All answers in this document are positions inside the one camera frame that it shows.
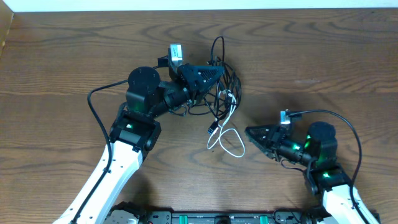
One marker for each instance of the wooden side panel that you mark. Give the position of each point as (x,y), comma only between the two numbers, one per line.
(6,18)

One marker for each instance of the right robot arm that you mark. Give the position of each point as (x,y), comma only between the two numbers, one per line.
(325,178)

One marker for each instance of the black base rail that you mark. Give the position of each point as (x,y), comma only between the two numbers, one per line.
(125,213)

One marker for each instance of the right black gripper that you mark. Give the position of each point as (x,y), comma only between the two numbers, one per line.
(272,141)

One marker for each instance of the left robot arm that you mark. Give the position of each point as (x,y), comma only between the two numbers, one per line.
(135,131)

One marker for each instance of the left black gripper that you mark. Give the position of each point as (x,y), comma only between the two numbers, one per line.
(193,77)

